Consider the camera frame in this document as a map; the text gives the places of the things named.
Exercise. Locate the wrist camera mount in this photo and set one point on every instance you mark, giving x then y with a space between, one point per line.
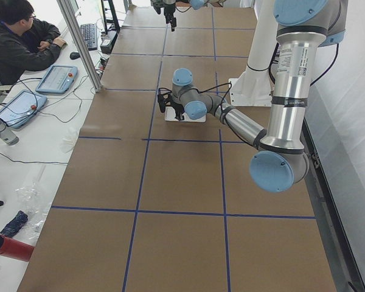
164 100
157 5

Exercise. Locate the grey water bottle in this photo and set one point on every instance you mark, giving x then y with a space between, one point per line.
7 135

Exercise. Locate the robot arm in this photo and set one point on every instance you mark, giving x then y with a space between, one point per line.
196 4
272 92

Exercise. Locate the aluminium frame post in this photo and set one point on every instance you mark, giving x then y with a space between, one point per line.
70 19

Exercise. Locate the seated person black jacket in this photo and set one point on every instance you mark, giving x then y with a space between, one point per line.
26 43

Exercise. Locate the crumpled white tissue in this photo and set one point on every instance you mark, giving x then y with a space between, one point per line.
69 140

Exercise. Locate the black computer mouse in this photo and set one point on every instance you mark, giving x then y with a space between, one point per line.
74 55

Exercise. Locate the blue teach pendant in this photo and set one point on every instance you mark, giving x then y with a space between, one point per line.
57 79
19 110

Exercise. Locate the red cylinder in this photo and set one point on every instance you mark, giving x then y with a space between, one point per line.
15 249

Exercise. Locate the folded dark umbrella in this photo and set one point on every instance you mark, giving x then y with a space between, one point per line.
15 225

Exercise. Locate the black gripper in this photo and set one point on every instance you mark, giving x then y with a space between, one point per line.
178 107
169 10

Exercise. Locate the near blue teach pendant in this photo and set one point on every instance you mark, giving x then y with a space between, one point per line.
19 110

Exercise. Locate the black keyboard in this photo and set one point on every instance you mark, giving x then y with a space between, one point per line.
89 34

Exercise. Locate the clear plastic wrap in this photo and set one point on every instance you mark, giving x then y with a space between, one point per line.
35 202

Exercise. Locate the far blue teach pendant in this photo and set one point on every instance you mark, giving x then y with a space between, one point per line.
57 79

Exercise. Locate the white towel rack base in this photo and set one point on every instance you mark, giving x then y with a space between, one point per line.
170 116

